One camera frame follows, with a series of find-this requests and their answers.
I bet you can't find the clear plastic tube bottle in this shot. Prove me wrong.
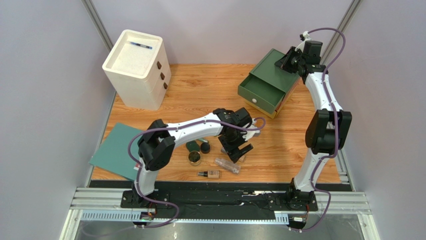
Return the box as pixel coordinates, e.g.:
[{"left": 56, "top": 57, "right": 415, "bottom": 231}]
[{"left": 214, "top": 158, "right": 241, "bottom": 175}]

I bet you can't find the black round jar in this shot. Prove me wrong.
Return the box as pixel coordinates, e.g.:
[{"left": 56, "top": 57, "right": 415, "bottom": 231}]
[{"left": 200, "top": 142, "right": 211, "bottom": 154}]

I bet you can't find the green top drawer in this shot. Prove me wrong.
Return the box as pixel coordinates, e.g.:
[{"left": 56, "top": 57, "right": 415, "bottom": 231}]
[{"left": 237, "top": 74, "right": 286, "bottom": 119}]

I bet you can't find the beige foundation bottle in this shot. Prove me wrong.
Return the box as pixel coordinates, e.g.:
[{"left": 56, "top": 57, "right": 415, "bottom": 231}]
[{"left": 197, "top": 170, "right": 221, "bottom": 179}]

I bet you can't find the gold mirrored round tin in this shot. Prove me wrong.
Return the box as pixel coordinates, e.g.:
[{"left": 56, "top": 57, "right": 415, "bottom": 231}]
[{"left": 188, "top": 151, "right": 202, "bottom": 166}]

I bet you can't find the dark green round compact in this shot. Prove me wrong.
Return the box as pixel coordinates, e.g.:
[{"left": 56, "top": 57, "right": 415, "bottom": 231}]
[{"left": 185, "top": 140, "right": 201, "bottom": 153}]

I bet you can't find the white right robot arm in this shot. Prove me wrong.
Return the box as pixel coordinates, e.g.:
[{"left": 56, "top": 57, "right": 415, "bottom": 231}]
[{"left": 275, "top": 39, "right": 352, "bottom": 208}]

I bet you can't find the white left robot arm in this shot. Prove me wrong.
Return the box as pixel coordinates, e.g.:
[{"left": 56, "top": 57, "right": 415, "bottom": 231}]
[{"left": 127, "top": 107, "right": 266, "bottom": 199}]

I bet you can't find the green drawer cabinet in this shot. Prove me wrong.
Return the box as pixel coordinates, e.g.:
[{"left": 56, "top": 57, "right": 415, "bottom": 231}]
[{"left": 243, "top": 48, "right": 300, "bottom": 116}]

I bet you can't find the white drawer cabinet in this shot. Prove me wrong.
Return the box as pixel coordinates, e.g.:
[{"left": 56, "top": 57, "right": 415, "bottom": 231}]
[{"left": 102, "top": 29, "right": 172, "bottom": 111}]

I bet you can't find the teal green mat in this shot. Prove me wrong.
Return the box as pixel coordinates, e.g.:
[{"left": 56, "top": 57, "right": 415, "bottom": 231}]
[{"left": 88, "top": 123, "right": 142, "bottom": 181}]

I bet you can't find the blue pen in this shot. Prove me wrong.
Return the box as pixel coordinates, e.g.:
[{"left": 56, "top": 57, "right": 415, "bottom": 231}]
[{"left": 129, "top": 41, "right": 153, "bottom": 50}]

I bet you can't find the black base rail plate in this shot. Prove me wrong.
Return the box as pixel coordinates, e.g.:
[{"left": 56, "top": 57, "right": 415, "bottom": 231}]
[{"left": 120, "top": 189, "right": 319, "bottom": 221}]

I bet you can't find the aluminium frame rail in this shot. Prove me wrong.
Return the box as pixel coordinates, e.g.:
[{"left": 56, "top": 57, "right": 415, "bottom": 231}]
[{"left": 60, "top": 181, "right": 380, "bottom": 240}]

